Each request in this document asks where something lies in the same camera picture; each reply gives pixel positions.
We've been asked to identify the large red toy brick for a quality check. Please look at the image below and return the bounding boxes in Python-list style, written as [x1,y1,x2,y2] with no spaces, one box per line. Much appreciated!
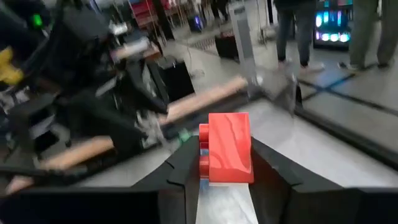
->
[198,111,255,184]

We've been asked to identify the small black computer case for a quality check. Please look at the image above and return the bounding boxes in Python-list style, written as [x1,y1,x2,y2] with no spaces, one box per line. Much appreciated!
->
[192,14,206,34]

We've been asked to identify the wooden table side board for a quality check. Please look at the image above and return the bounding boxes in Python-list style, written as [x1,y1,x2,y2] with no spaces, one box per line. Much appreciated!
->
[4,75,249,195]

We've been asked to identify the glowing desktop computer case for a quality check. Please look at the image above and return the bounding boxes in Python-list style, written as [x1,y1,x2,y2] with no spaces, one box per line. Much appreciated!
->
[312,0,354,51]

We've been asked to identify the person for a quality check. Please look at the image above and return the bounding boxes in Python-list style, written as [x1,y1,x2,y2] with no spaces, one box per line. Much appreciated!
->
[337,0,398,72]
[273,0,326,72]

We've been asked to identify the black equipment box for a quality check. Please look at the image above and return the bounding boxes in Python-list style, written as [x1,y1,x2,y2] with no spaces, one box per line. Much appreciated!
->
[213,30,239,59]
[157,58,196,104]

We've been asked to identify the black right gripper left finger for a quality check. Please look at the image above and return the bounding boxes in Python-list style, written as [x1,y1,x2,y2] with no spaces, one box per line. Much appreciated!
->
[132,135,202,224]

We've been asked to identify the clear plastic bin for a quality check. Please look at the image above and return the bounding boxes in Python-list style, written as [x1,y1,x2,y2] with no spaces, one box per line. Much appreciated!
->
[247,65,301,116]

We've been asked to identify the red storage bins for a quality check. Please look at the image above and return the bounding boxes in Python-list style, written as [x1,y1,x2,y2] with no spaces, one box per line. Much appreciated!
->
[127,0,162,27]

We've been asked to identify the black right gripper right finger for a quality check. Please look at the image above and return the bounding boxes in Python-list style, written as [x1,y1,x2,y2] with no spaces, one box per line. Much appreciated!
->
[248,138,345,224]

